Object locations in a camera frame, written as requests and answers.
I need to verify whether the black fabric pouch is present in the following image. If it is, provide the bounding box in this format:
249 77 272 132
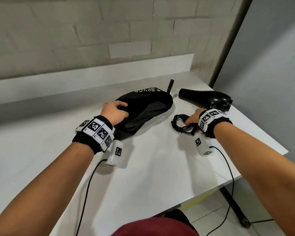
110 79 175 142

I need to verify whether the person's right forearm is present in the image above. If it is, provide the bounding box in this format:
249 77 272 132
212 123 295 236

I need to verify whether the black wristband with marker tiles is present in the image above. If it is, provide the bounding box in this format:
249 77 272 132
198 108 233 139
72 115 115 155

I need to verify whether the yellow floor tape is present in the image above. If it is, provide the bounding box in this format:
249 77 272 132
179 189 221 211

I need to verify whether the person's left hand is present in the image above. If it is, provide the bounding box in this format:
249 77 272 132
99 100 129 127

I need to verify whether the dark corner post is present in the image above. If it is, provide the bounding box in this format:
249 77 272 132
207 0 254 88

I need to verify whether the black table leg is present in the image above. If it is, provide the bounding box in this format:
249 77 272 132
219 186 252 229

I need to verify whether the person's left forearm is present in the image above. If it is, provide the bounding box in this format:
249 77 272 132
0 142 95 236

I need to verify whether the person's dark red clothing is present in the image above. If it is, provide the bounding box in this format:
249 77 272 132
112 209 200 236

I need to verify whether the thin black camera cable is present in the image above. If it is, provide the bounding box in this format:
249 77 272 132
205 146 235 236
75 158 108 236

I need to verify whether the black hair dryer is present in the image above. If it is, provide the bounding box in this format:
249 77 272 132
178 88 233 113

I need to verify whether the black hair dryer cord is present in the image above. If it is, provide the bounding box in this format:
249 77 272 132
171 114 203 135

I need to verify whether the person's right hand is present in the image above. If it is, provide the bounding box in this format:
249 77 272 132
184 108 207 126

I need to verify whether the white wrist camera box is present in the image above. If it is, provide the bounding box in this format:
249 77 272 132
104 139 125 168
193 134 213 156

